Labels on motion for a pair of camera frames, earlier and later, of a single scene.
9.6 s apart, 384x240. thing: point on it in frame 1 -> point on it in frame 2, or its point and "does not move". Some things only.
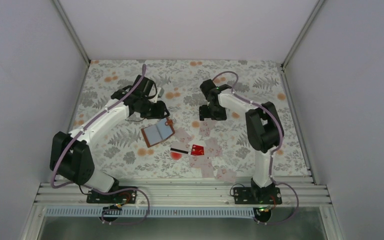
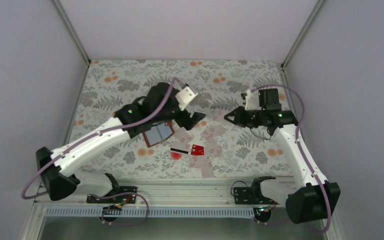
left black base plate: x=125 y=197 does not move
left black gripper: x=158 y=113 -> x=191 y=121
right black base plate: x=257 y=195 does not move
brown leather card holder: x=153 y=134 does not move
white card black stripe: x=182 y=147 does not move
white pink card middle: x=212 y=148 does not move
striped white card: x=205 y=126 -> x=211 y=132
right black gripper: x=204 y=113 -> x=238 y=119
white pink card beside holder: x=181 y=135 does not move
